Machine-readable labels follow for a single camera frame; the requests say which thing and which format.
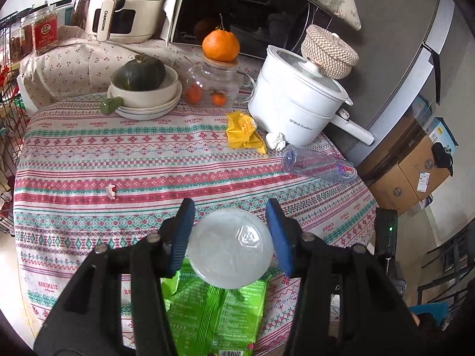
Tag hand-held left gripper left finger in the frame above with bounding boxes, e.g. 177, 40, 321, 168
33, 197, 197, 356

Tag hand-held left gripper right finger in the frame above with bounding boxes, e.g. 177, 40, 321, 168
265, 197, 421, 356

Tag translucent plastic cup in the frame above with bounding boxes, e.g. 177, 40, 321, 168
186, 208, 274, 289

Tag large cardboard box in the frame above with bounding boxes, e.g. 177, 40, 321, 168
357, 163, 427, 216

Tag black metal chair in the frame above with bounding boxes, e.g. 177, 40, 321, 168
417, 225, 475, 305

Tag clear plastic water bottle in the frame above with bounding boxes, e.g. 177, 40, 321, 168
281, 144, 359, 183

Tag green snack bag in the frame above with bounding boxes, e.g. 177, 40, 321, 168
161, 258, 269, 356

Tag black object on box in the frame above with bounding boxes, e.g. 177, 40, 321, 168
431, 142, 454, 177

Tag small crumpled white tissue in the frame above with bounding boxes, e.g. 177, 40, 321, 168
265, 131, 286, 152

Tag yellow crumpled wrapper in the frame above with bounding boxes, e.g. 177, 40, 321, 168
225, 111, 269, 158

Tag blue product box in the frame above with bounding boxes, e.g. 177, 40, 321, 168
426, 116, 459, 156

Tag patterned striped tablecloth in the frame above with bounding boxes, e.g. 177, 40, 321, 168
14, 88, 378, 356

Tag stacked white bowls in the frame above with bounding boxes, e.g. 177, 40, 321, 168
107, 82, 183, 121

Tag white electric cooking pot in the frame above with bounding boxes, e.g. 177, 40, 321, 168
247, 44, 374, 147

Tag glass teapot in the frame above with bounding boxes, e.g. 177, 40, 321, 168
181, 59, 257, 109

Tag dark green pumpkin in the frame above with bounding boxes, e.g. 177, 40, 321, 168
121, 54, 167, 92

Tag grey refrigerator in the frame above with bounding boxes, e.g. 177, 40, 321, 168
326, 0, 458, 168

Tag woven lidded basket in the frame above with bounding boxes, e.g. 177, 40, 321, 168
301, 24, 360, 80

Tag large orange mandarin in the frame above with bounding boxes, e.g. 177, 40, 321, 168
202, 29, 240, 62

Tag floral white cloth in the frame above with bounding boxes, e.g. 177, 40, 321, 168
19, 25, 187, 114

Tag black microwave oven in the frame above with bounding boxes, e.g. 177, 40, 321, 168
168, 0, 335, 62

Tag white air fryer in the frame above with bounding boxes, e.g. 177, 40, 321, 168
76, 0, 186, 44

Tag red labelled jars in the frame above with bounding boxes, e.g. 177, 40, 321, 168
20, 5, 61, 57

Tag black wire rack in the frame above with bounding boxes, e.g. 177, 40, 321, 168
0, 0, 75, 239

